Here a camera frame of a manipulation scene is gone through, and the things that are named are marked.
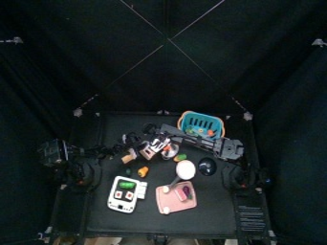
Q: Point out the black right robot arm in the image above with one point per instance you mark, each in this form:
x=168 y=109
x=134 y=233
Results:
x=205 y=144

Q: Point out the grey frame corner bracket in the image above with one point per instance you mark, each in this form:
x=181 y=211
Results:
x=17 y=40
x=248 y=115
x=318 y=42
x=78 y=112

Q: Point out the black round bowl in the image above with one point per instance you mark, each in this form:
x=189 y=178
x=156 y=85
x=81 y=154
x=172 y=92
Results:
x=208 y=166

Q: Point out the white toy cash register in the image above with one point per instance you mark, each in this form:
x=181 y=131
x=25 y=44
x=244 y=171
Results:
x=124 y=195

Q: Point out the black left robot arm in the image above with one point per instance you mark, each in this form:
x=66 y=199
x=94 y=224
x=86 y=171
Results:
x=95 y=150

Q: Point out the orange toy pepper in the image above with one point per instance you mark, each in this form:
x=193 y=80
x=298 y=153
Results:
x=144 y=171

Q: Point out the yellow toy block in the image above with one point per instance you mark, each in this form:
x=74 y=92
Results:
x=128 y=158

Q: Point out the orange toy carrot piece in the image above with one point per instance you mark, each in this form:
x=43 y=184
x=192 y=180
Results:
x=168 y=148

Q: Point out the green toy vegetable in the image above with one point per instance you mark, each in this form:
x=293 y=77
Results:
x=189 y=130

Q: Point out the orange toy fruit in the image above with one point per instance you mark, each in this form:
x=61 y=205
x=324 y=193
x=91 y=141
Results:
x=212 y=132

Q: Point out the teal basket with orange rim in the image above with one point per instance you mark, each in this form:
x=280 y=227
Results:
x=201 y=127

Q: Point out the white plate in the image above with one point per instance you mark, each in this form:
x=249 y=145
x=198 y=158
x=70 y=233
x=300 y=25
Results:
x=174 y=151

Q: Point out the purple toy eggplant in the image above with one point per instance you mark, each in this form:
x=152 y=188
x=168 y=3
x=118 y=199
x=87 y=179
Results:
x=186 y=191

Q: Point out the green and yellow toy corn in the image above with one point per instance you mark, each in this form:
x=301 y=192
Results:
x=181 y=157

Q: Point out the pink cutting board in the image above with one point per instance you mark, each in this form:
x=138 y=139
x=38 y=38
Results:
x=177 y=202

